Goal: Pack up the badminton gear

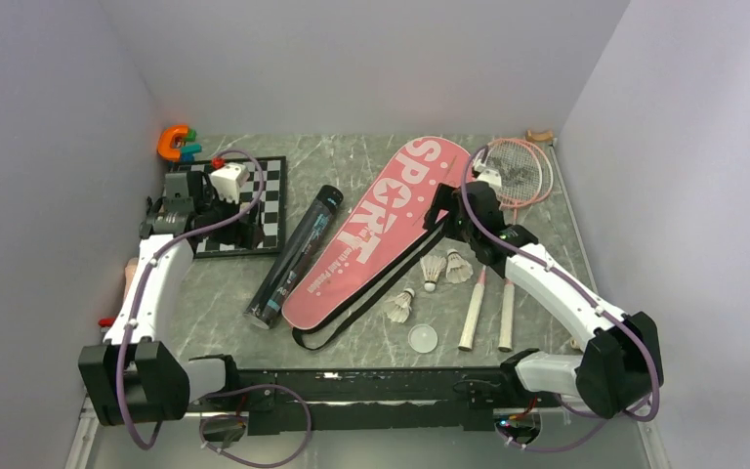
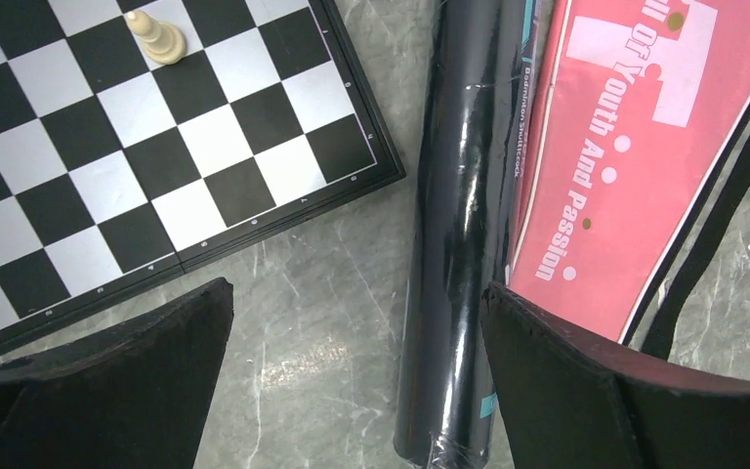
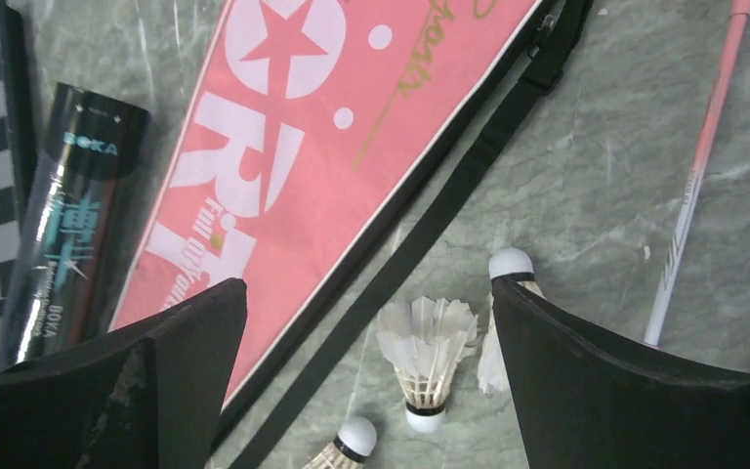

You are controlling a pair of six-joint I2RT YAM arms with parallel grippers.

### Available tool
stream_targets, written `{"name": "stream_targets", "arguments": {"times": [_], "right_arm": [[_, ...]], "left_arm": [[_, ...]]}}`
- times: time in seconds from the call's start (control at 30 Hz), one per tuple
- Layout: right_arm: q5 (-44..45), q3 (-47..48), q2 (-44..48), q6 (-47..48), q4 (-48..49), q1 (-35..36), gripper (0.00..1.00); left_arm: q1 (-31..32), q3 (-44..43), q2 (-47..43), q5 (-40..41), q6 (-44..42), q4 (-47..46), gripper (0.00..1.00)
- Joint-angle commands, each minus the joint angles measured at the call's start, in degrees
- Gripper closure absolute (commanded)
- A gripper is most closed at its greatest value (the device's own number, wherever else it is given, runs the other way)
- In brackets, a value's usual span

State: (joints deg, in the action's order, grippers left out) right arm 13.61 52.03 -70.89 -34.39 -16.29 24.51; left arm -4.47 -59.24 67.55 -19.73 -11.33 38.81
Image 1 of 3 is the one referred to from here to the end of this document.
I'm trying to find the white feather shuttlecock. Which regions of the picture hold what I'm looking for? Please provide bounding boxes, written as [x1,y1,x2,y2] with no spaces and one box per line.
[445,249,474,284]
[385,287,415,323]
[420,255,447,292]

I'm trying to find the pink racket bag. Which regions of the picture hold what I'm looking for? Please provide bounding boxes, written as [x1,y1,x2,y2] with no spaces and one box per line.
[282,136,470,348]

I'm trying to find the black shuttlecock tube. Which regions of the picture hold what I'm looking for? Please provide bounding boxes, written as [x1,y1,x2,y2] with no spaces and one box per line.
[244,185,344,330]

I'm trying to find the translucent tube lid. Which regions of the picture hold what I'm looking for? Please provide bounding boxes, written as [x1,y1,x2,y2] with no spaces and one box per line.
[407,324,438,354]

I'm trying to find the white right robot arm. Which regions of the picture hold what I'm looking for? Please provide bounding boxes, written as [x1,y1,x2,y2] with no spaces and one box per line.
[424,182,664,421]

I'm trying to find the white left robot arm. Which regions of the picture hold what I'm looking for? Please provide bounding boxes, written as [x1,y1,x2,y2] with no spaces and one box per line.
[78,163,268,426]

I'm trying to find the orange teal toy blocks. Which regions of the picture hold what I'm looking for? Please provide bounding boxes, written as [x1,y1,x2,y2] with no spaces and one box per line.
[156,124,202,162]

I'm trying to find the black white chessboard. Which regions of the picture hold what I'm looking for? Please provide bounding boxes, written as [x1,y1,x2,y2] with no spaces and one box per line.
[168,154,287,259]

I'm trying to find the small wooden arch block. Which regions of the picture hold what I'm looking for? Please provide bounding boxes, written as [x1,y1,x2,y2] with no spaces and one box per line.
[525,129,555,145]

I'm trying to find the red clamp knob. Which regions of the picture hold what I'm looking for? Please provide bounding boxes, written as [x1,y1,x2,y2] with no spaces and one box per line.
[98,317,115,328]

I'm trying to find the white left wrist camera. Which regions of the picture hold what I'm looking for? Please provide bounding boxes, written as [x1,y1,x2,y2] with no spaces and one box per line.
[209,162,250,204]

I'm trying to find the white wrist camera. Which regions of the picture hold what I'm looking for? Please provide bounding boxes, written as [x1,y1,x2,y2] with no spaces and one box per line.
[209,162,250,204]
[473,168,503,191]

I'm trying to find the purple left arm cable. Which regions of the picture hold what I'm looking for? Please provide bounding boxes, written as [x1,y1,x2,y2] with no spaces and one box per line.
[114,149,314,469]

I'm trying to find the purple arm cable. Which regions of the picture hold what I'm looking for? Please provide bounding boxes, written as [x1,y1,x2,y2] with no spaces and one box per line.
[459,145,664,454]
[114,149,314,469]

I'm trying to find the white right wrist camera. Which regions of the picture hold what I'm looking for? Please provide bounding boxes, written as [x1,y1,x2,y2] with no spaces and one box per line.
[473,168,503,191]

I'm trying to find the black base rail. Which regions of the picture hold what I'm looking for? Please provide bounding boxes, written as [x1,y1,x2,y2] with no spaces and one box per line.
[188,365,559,436]

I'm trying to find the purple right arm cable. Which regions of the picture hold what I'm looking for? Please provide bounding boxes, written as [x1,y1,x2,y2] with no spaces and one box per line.
[459,145,664,454]

